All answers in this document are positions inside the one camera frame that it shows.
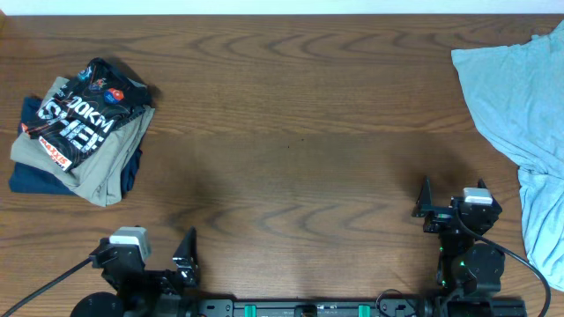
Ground black orange-patterned sports shirt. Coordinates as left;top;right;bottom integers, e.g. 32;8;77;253
22;57;152;172

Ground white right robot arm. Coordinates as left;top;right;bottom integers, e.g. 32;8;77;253
412;177;505;316

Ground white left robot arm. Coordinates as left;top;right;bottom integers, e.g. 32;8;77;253
70;226;200;317

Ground folded khaki trousers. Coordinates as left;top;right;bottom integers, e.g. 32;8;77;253
10;77;155;207

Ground light grey t-shirt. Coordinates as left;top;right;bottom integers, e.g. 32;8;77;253
451;25;563;290

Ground folded navy blue garment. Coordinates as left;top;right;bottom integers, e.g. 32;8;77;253
8;97;143;195

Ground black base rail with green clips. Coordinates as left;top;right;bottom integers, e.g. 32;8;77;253
193;288;528;317

